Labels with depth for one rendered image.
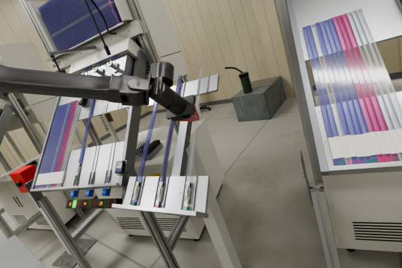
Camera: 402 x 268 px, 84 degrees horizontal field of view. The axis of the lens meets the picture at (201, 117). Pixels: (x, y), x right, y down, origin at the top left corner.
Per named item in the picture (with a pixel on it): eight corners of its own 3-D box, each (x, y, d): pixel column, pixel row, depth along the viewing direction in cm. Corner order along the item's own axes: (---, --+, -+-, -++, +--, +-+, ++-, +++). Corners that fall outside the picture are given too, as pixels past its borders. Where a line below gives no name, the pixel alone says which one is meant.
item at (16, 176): (72, 269, 159) (11, 179, 138) (52, 265, 169) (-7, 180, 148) (97, 240, 180) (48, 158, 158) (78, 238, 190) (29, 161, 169)
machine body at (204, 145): (201, 247, 140) (166, 163, 123) (121, 240, 171) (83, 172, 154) (227, 182, 196) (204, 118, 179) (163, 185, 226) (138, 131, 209)
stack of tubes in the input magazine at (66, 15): (119, 23, 116) (96, -34, 108) (60, 53, 138) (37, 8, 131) (134, 23, 126) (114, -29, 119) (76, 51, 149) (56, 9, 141)
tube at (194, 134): (188, 211, 64) (186, 210, 63) (184, 210, 64) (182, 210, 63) (203, 69, 86) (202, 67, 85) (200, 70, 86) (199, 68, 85)
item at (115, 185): (128, 186, 99) (116, 185, 93) (43, 192, 128) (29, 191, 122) (128, 184, 100) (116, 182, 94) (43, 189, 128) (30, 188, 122)
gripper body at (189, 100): (171, 103, 75) (157, 93, 69) (197, 96, 69) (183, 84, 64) (168, 121, 72) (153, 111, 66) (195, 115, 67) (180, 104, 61)
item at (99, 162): (124, 183, 98) (119, 182, 95) (39, 189, 126) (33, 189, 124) (130, 142, 105) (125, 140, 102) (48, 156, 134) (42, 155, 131)
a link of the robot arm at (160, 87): (145, 100, 61) (161, 94, 58) (148, 79, 64) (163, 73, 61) (162, 110, 66) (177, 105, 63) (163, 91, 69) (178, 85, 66)
